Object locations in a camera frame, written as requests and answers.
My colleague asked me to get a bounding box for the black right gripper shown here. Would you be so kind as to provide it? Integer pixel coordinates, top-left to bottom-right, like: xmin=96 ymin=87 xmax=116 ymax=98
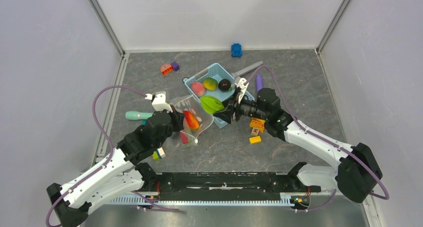
xmin=213 ymin=91 xmax=268 ymax=125

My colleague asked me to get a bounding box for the green toy pea pod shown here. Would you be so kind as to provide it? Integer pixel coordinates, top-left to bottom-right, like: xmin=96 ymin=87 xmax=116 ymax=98
xmin=200 ymin=95 xmax=225 ymax=115

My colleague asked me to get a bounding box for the dark toy mangosteen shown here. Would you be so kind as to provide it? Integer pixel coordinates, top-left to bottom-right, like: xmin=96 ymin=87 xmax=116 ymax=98
xmin=217 ymin=79 xmax=231 ymax=92

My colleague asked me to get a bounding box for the red toy chili pepper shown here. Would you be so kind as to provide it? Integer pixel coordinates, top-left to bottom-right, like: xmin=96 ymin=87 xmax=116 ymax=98
xmin=179 ymin=132 xmax=189 ymax=144

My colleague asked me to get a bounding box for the orange red toy fruit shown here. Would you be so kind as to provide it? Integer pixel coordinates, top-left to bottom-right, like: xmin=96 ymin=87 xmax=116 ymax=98
xmin=183 ymin=110 xmax=200 ymax=131

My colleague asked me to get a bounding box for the clear polka dot zip bag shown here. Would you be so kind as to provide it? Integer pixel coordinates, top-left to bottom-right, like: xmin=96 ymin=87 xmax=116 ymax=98
xmin=163 ymin=95 xmax=214 ymax=150

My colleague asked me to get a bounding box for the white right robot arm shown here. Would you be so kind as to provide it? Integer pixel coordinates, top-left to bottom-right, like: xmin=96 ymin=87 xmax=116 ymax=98
xmin=213 ymin=88 xmax=383 ymax=203

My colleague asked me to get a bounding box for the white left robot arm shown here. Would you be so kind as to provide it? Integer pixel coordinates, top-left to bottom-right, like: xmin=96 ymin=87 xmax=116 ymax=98
xmin=46 ymin=110 xmax=185 ymax=227

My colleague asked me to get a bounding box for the light blue plastic basket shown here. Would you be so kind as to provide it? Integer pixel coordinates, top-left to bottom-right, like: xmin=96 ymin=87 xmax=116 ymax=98
xmin=183 ymin=63 xmax=256 ymax=129

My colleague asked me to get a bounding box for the green white brick block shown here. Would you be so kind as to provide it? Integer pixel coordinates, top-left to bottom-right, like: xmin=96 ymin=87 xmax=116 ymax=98
xmin=152 ymin=147 xmax=166 ymax=161

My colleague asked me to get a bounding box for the orange brick stack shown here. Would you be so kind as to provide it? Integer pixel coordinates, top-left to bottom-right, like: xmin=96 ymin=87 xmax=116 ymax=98
xmin=249 ymin=118 xmax=265 ymax=133

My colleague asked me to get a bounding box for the green orange toy mango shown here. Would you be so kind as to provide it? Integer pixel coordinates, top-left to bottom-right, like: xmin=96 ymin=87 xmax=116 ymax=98
xmin=203 ymin=77 xmax=218 ymax=91

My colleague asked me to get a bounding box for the mint green toy microphone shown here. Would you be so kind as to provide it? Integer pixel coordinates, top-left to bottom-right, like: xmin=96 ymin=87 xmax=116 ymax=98
xmin=125 ymin=111 xmax=153 ymax=121

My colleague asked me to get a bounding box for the pink toy peach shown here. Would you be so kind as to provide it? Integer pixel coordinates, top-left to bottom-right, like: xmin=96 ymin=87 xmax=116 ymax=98
xmin=190 ymin=82 xmax=206 ymax=97

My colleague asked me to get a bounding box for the wooden letter cube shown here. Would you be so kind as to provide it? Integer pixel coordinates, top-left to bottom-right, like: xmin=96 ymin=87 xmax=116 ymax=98
xmin=251 ymin=127 xmax=260 ymax=136

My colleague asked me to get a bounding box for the purple toy microphone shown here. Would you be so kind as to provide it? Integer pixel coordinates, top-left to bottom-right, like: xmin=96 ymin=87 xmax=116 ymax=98
xmin=255 ymin=74 xmax=263 ymax=93

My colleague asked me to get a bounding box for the yellow flat brick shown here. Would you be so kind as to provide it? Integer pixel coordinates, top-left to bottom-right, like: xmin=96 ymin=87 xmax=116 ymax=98
xmin=249 ymin=136 xmax=262 ymax=144

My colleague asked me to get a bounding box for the orange toy brick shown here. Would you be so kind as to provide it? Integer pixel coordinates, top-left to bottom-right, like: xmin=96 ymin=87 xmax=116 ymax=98
xmin=160 ymin=63 xmax=173 ymax=75

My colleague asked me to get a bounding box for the purple toy brick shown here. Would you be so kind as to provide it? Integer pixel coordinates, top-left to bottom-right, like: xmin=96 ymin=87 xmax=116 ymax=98
xmin=170 ymin=61 xmax=180 ymax=71

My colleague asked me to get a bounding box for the blue toy brick car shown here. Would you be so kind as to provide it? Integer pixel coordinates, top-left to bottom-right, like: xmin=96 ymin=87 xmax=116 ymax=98
xmin=231 ymin=43 xmax=242 ymax=57

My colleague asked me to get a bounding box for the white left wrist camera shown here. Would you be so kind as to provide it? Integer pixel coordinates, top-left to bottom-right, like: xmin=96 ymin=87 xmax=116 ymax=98
xmin=145 ymin=91 xmax=173 ymax=113

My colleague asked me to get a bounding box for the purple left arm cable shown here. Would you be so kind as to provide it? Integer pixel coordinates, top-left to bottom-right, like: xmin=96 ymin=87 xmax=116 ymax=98
xmin=45 ymin=85 xmax=181 ymax=227

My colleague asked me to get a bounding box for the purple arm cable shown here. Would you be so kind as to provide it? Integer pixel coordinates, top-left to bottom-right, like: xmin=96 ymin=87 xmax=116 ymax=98
xmin=244 ymin=64 xmax=390 ymax=213
xmin=45 ymin=85 xmax=181 ymax=227

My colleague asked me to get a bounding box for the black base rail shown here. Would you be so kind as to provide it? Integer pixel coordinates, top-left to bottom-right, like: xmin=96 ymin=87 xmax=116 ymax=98
xmin=139 ymin=172 xmax=321 ymax=201

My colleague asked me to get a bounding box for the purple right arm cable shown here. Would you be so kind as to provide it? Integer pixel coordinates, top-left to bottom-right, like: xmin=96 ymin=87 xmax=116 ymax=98
xmin=244 ymin=64 xmax=390 ymax=213

